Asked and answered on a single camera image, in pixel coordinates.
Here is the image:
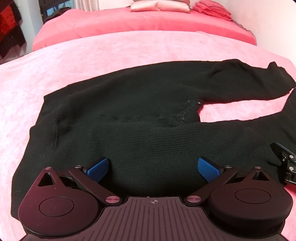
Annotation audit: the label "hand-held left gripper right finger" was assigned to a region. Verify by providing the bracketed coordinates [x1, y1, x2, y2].
[184, 157, 271, 206]

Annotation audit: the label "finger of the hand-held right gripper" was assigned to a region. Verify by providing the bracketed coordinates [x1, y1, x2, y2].
[270, 142, 296, 186]

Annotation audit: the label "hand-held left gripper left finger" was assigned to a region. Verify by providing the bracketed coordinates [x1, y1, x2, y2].
[37, 157, 121, 206]

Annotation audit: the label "black knit pants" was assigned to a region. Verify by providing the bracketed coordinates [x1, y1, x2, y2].
[10, 59, 296, 220]

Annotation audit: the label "light pink fuzzy blanket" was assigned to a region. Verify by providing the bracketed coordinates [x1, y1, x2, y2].
[0, 31, 296, 241]

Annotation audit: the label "red bed sheet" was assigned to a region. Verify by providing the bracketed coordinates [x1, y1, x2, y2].
[32, 6, 257, 51]

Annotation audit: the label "folded red cloth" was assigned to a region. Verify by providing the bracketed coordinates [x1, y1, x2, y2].
[192, 0, 233, 21]

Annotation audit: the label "pale curtain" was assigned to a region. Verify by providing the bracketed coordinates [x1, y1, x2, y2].
[73, 0, 100, 10]

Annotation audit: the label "pink pillow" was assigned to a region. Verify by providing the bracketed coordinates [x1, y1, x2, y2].
[130, 0, 191, 14]

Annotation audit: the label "hanging red and dark clothes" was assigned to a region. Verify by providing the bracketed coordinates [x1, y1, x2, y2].
[0, 0, 27, 64]

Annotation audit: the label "window with dark frame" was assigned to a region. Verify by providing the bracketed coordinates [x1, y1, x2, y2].
[39, 0, 72, 25]

